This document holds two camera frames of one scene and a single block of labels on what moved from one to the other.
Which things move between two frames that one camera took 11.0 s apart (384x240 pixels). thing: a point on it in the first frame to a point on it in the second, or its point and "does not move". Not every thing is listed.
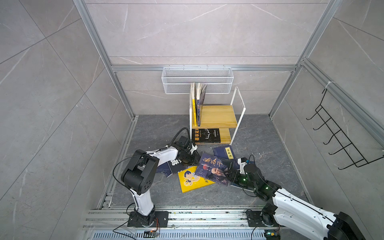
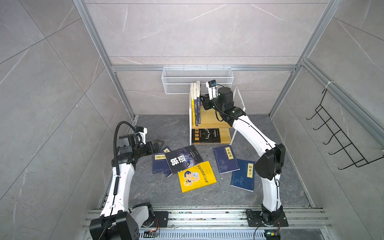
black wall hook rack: [358, 159] does not move
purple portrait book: [213, 168] to [199, 104]
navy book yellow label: [226, 152] does not move
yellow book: [194, 123] does not move
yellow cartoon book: [189, 181] does not move
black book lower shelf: [207, 135] does not move
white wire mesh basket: [178, 80] does not move
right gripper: [237, 173] to [206, 101]
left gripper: [196, 159] to [156, 149]
